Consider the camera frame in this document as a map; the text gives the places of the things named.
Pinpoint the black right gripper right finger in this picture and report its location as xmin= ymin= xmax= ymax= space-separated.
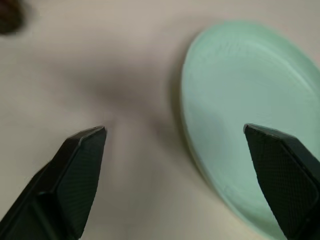
xmin=243 ymin=123 xmax=320 ymax=240

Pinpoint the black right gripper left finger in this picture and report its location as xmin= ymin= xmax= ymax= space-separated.
xmin=0 ymin=125 xmax=108 ymax=240

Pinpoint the green plate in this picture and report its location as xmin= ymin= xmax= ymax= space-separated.
xmin=180 ymin=20 xmax=320 ymax=240

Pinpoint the dark brown rounded object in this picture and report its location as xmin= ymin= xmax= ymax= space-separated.
xmin=0 ymin=0 xmax=29 ymax=35

